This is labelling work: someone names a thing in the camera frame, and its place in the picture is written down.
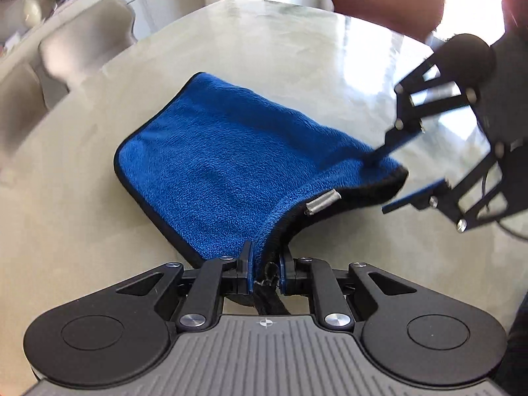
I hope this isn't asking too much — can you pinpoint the grey and blue towel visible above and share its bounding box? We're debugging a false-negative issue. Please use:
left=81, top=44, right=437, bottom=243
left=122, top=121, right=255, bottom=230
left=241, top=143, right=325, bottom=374
left=113, top=70, right=410, bottom=316

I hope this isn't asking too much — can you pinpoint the beige chair near cabinet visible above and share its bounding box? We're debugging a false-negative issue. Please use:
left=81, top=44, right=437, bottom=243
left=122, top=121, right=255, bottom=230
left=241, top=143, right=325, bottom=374
left=39, top=0, right=137, bottom=90

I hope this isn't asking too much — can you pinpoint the white sideboard cabinet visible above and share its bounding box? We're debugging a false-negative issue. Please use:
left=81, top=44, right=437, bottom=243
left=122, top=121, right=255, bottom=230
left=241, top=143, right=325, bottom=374
left=1, top=0, right=156, bottom=78

